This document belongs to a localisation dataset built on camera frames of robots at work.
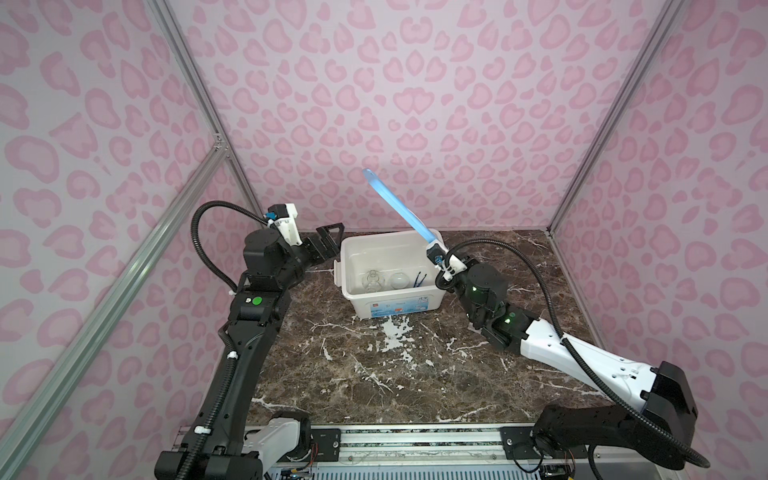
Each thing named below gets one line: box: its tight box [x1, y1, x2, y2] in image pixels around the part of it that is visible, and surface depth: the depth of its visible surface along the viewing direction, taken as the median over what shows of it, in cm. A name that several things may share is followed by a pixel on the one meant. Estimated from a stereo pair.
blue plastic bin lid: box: [362, 168, 437, 243], surface depth 63 cm
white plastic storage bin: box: [333, 229, 444, 320], surface depth 95 cm
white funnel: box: [390, 272, 410, 289], surface depth 106 cm
